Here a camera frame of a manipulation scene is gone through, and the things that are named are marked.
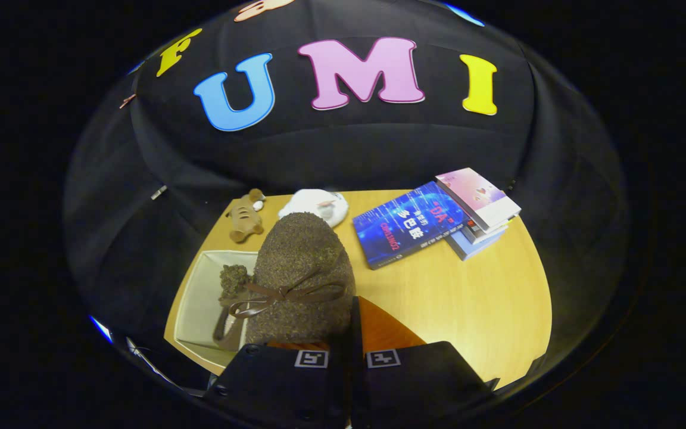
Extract cream fabric storage box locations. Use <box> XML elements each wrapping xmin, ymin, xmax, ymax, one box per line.
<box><xmin>173</xmin><ymin>250</ymin><xmax>261</xmax><ymax>369</ymax></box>

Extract brown striped plush toy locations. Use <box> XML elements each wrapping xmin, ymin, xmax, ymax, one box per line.
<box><xmin>224</xmin><ymin>188</ymin><xmax>267</xmax><ymax>244</ymax></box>

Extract blue cover book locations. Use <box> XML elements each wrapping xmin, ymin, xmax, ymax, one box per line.
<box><xmin>352</xmin><ymin>181</ymin><xmax>469</xmax><ymax>271</ymax></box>

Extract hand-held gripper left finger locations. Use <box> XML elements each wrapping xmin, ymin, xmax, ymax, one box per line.
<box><xmin>203</xmin><ymin>334</ymin><xmax>350</xmax><ymax>429</ymax></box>

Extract light blue book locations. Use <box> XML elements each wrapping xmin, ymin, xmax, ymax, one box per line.
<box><xmin>445</xmin><ymin>217</ymin><xmax>508</xmax><ymax>262</ymax></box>

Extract black backdrop cloth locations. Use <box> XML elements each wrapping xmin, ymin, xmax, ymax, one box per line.
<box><xmin>63</xmin><ymin>0</ymin><xmax>629</xmax><ymax>388</ymax></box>

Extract brown fuzzy shoe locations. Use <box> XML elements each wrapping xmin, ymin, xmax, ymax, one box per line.
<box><xmin>224</xmin><ymin>212</ymin><xmax>357</xmax><ymax>347</ymax></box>
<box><xmin>213</xmin><ymin>264</ymin><xmax>255</xmax><ymax>352</ymax></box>

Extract pink and white book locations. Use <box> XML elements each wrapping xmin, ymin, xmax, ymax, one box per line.
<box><xmin>435</xmin><ymin>167</ymin><xmax>523</xmax><ymax>234</ymax></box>

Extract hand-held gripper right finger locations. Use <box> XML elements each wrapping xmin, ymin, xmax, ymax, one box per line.
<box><xmin>350</xmin><ymin>296</ymin><xmax>499</xmax><ymax>429</ymax></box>

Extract white plush toy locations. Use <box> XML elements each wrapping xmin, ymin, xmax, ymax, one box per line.
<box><xmin>277</xmin><ymin>188</ymin><xmax>350</xmax><ymax>229</ymax></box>

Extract dark spine book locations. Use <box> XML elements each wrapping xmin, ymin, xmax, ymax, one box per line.
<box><xmin>461</xmin><ymin>216</ymin><xmax>510</xmax><ymax>245</ymax></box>

